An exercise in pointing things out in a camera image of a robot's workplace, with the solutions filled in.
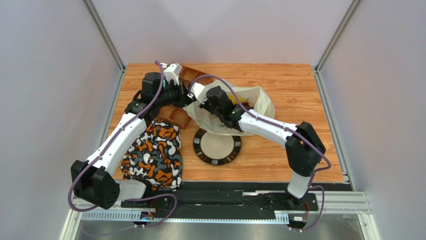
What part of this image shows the translucent plastic bag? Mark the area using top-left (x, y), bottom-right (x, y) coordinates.
top-left (184, 82), bottom-right (276, 136)

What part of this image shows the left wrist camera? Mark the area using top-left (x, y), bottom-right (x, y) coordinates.
top-left (162, 62), bottom-right (183, 86)

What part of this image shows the yellow banana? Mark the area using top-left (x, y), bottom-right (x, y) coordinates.
top-left (239, 98), bottom-right (249, 105)

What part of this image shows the camouflage patterned cloth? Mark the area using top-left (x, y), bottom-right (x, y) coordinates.
top-left (120, 119), bottom-right (183, 190)

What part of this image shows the wooden compartment tray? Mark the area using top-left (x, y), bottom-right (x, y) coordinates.
top-left (157, 62), bottom-right (207, 130)

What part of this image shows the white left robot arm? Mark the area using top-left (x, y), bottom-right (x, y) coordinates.
top-left (68, 72), bottom-right (188, 209)

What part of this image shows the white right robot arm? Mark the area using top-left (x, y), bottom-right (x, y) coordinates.
top-left (190, 83), bottom-right (326, 199)

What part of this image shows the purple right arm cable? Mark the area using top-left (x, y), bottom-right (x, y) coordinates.
top-left (187, 74), bottom-right (332, 233)

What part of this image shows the aluminium frame rail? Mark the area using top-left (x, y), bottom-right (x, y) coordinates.
top-left (60, 182), bottom-right (380, 240)

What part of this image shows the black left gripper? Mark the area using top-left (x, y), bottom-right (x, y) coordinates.
top-left (156, 79), bottom-right (198, 109)

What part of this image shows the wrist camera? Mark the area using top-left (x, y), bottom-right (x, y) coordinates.
top-left (162, 62), bottom-right (183, 86)
top-left (187, 82), bottom-right (209, 104)

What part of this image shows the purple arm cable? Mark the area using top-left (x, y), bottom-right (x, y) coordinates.
top-left (187, 74), bottom-right (332, 233)
top-left (67, 60), bottom-right (178, 229)

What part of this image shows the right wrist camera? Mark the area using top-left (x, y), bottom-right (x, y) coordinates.
top-left (187, 82), bottom-right (209, 104)

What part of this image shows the black round plate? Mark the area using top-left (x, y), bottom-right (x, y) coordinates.
top-left (192, 128), bottom-right (242, 166)

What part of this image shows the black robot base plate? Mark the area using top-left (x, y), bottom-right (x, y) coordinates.
top-left (120, 181), bottom-right (321, 220)

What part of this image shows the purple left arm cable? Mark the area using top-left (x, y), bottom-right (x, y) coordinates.
top-left (67, 60), bottom-right (178, 229)

